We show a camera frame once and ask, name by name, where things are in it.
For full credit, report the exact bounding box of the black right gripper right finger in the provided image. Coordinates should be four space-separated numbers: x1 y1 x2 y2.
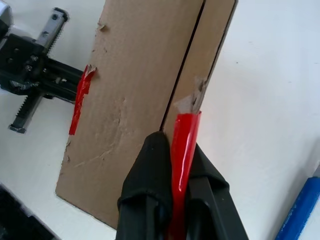
184 142 251 240

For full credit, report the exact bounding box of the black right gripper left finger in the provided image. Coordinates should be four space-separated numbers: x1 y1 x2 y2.
116 131 174 240

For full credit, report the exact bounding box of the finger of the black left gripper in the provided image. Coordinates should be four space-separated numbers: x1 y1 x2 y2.
46 58 85 87
42 79 81 103

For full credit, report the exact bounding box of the red tape strip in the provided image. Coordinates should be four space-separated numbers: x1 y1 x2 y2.
167 111 202 240

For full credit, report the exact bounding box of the brown cardboard box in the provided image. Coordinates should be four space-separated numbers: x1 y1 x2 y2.
54 0 240 230

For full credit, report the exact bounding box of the blue plastic tool handle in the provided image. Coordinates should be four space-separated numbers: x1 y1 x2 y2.
274 164 320 240

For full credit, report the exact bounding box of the small red tape scrap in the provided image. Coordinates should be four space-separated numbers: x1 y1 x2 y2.
68 64 98 136

